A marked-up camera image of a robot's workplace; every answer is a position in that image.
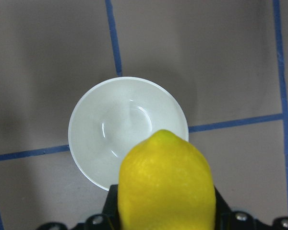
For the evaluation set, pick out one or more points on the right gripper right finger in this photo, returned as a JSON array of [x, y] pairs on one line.
[[227, 219]]

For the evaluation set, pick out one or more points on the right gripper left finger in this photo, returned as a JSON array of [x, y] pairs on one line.
[[108, 219]]

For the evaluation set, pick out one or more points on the white ceramic bowl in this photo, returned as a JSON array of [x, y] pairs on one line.
[[114, 116]]

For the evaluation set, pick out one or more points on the yellow lemon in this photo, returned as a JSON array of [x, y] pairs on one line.
[[165, 183]]

